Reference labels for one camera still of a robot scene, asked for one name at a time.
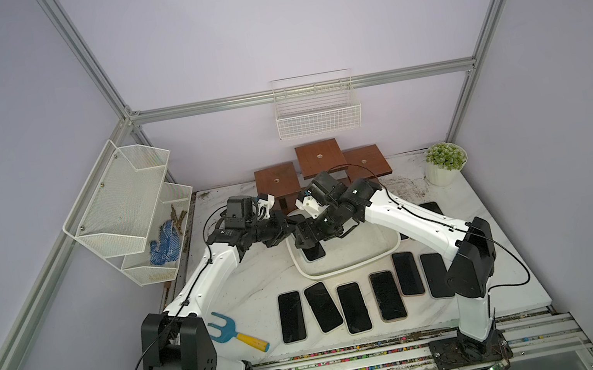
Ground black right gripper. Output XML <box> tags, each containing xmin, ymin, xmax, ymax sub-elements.
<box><xmin>289</xmin><ymin>202</ymin><xmax>350</xmax><ymax>252</ymax></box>

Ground mint case phone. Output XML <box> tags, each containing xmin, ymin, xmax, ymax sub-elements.
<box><xmin>419</xmin><ymin>252</ymin><xmax>455</xmax><ymax>299</ymax></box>
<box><xmin>302</xmin><ymin>243</ymin><xmax>326</xmax><ymax>262</ymax></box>

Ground white plastic storage box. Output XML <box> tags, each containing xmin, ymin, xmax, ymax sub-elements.
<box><xmin>285</xmin><ymin>221</ymin><xmax>401</xmax><ymax>280</ymax></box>

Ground black phone mint case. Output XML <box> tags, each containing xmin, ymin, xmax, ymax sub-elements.
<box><xmin>277</xmin><ymin>291</ymin><xmax>307</xmax><ymax>344</ymax></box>

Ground black phone cream case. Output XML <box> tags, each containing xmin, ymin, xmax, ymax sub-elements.
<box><xmin>304</xmin><ymin>282</ymin><xmax>344</xmax><ymax>333</ymax></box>

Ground black phone beige case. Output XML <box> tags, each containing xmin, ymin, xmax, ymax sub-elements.
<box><xmin>337</xmin><ymin>282</ymin><xmax>373</xmax><ymax>334</ymax></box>

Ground black phone pink case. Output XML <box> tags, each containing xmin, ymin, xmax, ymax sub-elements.
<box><xmin>391</xmin><ymin>252</ymin><xmax>426</xmax><ymax>297</ymax></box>

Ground black phone tan case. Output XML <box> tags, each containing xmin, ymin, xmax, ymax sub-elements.
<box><xmin>369</xmin><ymin>271</ymin><xmax>408</xmax><ymax>322</ymax></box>

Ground black phone clear case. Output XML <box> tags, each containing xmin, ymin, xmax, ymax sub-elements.
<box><xmin>420</xmin><ymin>201</ymin><xmax>443</xmax><ymax>215</ymax></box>

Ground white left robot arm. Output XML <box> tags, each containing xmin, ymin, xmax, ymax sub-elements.
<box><xmin>140</xmin><ymin>211</ymin><xmax>304</xmax><ymax>370</ymax></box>

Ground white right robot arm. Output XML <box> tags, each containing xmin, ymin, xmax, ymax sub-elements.
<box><xmin>288</xmin><ymin>179</ymin><xmax>496</xmax><ymax>345</ymax></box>

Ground brown wooden tiered stand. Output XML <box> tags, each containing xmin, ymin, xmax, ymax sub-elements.
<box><xmin>254</xmin><ymin>139</ymin><xmax>393</xmax><ymax>213</ymax></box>

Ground brown twigs in shelf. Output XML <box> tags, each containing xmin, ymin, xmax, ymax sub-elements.
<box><xmin>170</xmin><ymin>205</ymin><xmax>189</xmax><ymax>236</ymax></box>

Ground teal yellow garden fork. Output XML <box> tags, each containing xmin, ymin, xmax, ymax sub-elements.
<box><xmin>207</xmin><ymin>312</ymin><xmax>270</xmax><ymax>353</ymax></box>

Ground blue crumpled cloth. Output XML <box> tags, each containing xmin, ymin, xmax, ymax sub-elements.
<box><xmin>149</xmin><ymin>220</ymin><xmax>181</xmax><ymax>266</ymax></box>

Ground green plant white pot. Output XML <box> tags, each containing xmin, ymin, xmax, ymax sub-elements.
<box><xmin>425</xmin><ymin>142</ymin><xmax>468</xmax><ymax>186</ymax></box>

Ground white mesh two-tier shelf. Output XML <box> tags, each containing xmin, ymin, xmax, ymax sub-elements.
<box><xmin>62</xmin><ymin>141</ymin><xmax>193</xmax><ymax>286</ymax></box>

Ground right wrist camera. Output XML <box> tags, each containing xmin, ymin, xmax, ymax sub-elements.
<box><xmin>295</xmin><ymin>171</ymin><xmax>348</xmax><ymax>218</ymax></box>

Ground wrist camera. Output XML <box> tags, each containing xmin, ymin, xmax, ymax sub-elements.
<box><xmin>295</xmin><ymin>171</ymin><xmax>348</xmax><ymax>218</ymax></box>
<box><xmin>223</xmin><ymin>193</ymin><xmax>275</xmax><ymax>230</ymax></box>

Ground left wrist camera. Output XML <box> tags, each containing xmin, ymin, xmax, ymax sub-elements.
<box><xmin>223</xmin><ymin>193</ymin><xmax>275</xmax><ymax>230</ymax></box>

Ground white wire wall basket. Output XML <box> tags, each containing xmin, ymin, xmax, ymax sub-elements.
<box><xmin>270</xmin><ymin>68</ymin><xmax>362</xmax><ymax>141</ymax></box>

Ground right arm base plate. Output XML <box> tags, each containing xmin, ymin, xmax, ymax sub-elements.
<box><xmin>428</xmin><ymin>322</ymin><xmax>513</xmax><ymax>370</ymax></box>

